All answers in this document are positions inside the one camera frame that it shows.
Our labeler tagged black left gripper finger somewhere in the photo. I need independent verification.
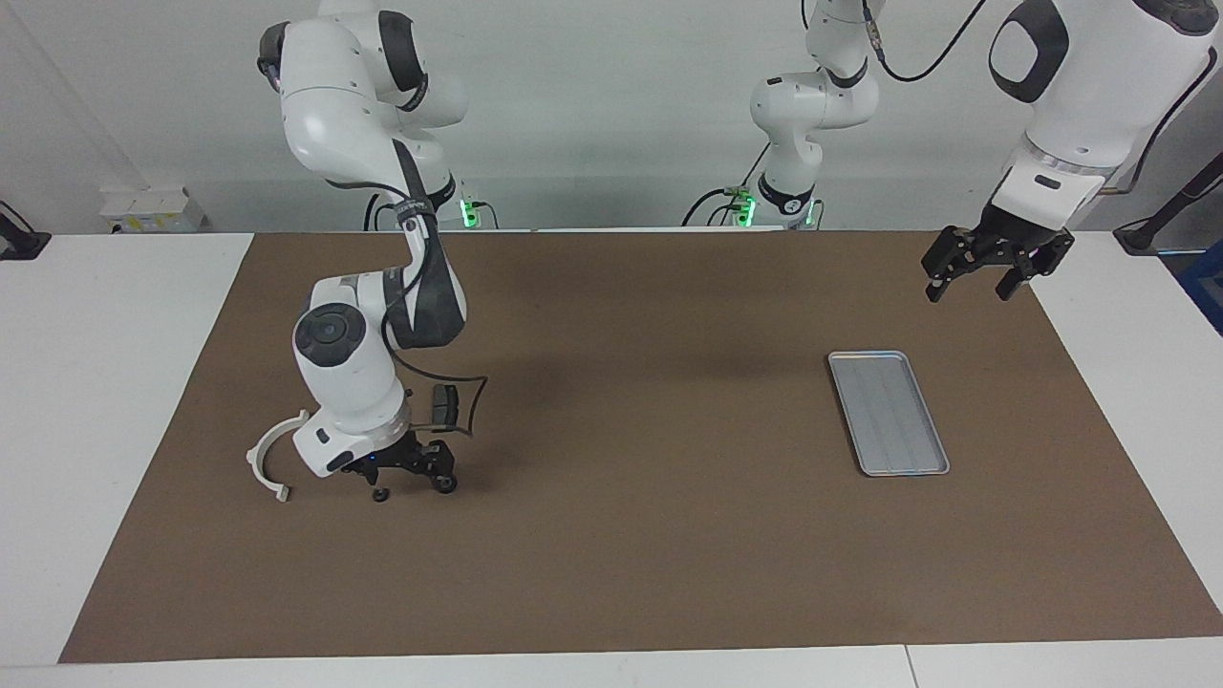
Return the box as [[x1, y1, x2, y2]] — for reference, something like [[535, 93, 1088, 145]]
[[997, 239, 1075, 301], [922, 227, 983, 303]]

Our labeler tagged blue box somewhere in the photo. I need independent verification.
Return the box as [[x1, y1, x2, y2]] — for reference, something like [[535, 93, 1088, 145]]
[[1177, 244, 1223, 335]]

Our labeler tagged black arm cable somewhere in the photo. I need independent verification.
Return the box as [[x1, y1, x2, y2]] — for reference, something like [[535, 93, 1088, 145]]
[[380, 315, 490, 441], [860, 0, 1219, 197]]

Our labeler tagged white semicircular bracket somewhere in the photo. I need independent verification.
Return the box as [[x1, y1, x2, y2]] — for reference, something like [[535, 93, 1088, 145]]
[[246, 409, 312, 504]]

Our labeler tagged black left base cable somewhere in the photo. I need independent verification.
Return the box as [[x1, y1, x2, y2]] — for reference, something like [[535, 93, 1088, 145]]
[[681, 145, 773, 228]]

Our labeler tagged white power strip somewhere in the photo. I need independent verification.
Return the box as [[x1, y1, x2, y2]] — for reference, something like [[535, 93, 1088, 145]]
[[99, 186, 206, 233]]

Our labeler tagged brown table mat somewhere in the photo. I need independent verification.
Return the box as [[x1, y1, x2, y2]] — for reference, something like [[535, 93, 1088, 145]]
[[57, 227, 1223, 665]]

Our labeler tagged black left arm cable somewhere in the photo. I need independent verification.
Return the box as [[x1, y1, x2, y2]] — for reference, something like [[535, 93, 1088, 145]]
[[860, 0, 1219, 197]]

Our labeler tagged silver metal tray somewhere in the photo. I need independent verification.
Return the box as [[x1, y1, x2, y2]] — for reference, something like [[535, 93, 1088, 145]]
[[827, 350, 952, 478]]

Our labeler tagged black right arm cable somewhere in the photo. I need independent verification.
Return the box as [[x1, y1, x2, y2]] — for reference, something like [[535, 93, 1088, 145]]
[[380, 315, 490, 441]]

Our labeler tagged black clamp mount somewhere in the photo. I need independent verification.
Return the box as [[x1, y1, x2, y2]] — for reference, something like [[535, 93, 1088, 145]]
[[0, 201, 51, 261]]

